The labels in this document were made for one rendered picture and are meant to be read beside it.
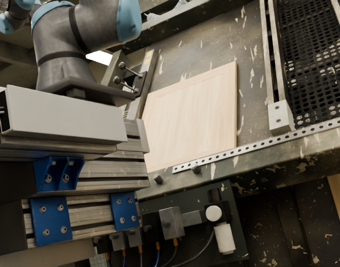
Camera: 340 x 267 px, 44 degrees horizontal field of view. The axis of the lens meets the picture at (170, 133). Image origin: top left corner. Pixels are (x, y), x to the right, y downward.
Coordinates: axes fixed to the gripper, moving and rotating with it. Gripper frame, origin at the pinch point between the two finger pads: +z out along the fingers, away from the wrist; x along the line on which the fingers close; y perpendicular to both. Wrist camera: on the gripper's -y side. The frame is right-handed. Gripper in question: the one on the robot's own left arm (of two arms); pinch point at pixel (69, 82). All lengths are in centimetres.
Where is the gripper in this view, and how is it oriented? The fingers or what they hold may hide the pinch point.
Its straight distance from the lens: 177.9
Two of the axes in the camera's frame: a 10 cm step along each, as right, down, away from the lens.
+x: -8.2, 2.9, 4.9
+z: 4.3, 8.8, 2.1
